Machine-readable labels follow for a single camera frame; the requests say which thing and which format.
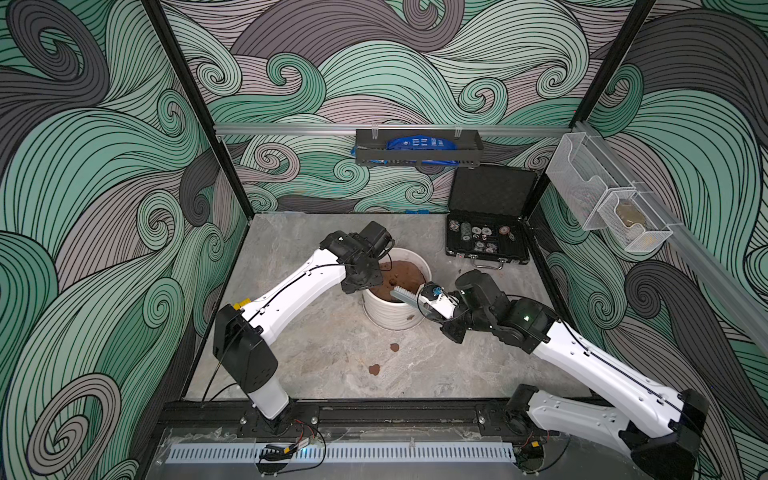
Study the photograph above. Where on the green scrub brush white bristles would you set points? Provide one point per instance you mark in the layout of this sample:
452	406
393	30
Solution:
405	296

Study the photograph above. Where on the white ceramic pot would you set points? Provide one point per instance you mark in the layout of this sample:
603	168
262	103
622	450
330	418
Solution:
390	315

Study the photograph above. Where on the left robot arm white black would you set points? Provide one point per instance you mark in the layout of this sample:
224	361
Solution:
244	333

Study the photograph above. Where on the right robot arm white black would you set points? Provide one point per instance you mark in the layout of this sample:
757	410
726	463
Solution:
659	428

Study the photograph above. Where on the brown mud lump in pot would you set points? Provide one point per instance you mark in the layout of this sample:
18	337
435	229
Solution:
398	273

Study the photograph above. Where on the open black tool case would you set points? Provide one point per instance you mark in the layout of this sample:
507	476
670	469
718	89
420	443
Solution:
485	220

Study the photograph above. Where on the blue item in tray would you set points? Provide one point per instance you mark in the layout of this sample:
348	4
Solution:
420	143

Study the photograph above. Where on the small electronics board left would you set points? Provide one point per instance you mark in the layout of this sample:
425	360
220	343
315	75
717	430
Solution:
273	459

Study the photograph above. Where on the small electronics board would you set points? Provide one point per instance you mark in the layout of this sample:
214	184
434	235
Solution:
530	458
273	459

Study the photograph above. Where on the small electronics board right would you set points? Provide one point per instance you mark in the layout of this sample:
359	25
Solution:
530	458

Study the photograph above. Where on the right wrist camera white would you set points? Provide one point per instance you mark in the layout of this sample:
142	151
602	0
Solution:
435	304

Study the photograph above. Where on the black wall tray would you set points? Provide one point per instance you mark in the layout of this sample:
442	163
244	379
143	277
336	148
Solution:
370	149

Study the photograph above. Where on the black corner frame post left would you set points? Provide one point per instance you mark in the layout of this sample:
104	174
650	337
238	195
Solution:
174	53

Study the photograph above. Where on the black corner frame post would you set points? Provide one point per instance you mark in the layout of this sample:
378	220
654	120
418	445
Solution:
612	60
174	53

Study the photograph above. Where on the yellow plastic triangle frame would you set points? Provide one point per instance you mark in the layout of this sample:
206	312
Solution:
242	304

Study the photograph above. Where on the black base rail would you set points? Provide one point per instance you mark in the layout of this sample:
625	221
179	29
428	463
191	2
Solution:
490	417

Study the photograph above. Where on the aluminium rail back wall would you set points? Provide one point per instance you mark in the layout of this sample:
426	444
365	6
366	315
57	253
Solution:
337	129

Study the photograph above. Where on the aluminium rail wall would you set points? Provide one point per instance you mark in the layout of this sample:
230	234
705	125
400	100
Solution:
746	312
337	129

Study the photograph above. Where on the clear plastic wall bin large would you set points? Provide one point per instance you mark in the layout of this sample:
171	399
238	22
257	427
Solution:
581	179

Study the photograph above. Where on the white slotted cable duct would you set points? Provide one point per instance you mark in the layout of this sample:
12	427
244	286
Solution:
349	452

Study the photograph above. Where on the clear plastic wall bin small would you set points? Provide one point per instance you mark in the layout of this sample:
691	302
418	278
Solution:
633	223

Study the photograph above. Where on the black corner frame post right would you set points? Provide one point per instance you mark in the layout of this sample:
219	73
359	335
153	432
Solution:
612	60

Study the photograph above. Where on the aluminium rail right wall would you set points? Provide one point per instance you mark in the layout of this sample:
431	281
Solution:
746	312

